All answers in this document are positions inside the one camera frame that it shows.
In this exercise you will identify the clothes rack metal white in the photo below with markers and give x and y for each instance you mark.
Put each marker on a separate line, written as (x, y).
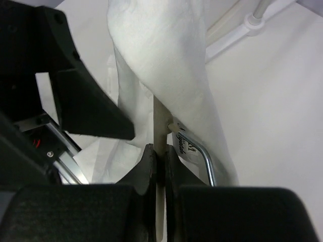
(272, 23)

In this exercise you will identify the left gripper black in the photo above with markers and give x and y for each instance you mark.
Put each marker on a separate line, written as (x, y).
(35, 149)

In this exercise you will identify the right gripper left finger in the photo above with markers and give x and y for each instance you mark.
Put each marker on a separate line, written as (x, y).
(124, 211)

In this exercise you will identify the grey hanger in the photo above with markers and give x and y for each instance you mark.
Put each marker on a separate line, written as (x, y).
(163, 125)

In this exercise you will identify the white shirt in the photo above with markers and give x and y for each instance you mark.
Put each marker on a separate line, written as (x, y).
(153, 49)

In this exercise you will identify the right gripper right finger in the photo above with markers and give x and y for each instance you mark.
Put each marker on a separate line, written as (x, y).
(198, 212)

